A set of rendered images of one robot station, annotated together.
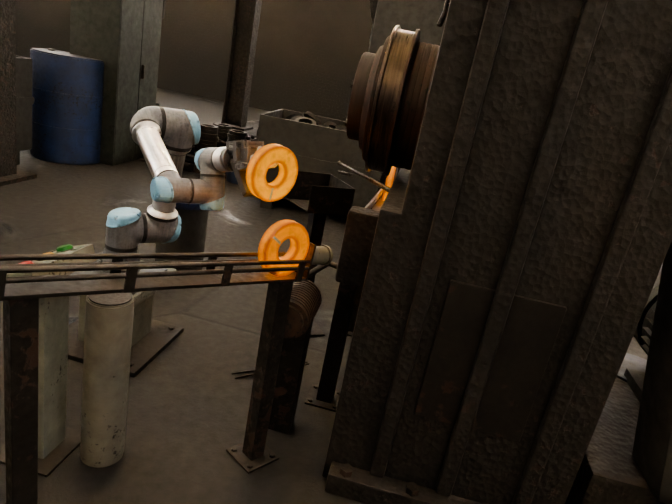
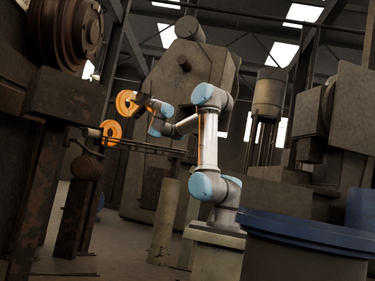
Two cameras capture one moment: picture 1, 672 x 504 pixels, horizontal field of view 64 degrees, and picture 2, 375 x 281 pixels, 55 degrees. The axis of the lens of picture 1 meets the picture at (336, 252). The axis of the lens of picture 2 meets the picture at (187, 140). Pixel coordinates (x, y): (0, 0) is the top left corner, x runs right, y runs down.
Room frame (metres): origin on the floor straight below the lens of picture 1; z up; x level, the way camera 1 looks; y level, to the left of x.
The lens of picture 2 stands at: (3.55, 0.50, 0.43)
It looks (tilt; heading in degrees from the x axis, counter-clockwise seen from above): 9 degrees up; 177
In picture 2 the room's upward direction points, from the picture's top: 11 degrees clockwise
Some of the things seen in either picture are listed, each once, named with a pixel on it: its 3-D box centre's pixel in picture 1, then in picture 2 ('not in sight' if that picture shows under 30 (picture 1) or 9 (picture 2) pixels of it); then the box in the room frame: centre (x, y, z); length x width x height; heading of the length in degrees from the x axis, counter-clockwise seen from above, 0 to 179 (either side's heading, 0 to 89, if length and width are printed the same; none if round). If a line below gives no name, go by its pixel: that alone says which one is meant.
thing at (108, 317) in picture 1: (106, 379); (164, 219); (1.28, 0.56, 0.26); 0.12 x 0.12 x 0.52
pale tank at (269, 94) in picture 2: not in sight; (261, 145); (-6.63, 3.11, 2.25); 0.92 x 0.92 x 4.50
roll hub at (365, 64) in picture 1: (362, 97); (89, 30); (1.86, 0.01, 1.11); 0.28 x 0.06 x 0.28; 173
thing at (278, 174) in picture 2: not in sight; (272, 204); (-2.00, 2.24, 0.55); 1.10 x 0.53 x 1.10; 13
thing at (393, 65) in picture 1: (391, 103); (70, 27); (1.85, -0.08, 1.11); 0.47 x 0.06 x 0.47; 173
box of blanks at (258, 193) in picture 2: not in sight; (247, 211); (-0.43, 1.49, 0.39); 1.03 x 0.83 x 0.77; 98
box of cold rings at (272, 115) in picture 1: (323, 162); not in sight; (4.66, 0.26, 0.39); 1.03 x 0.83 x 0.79; 87
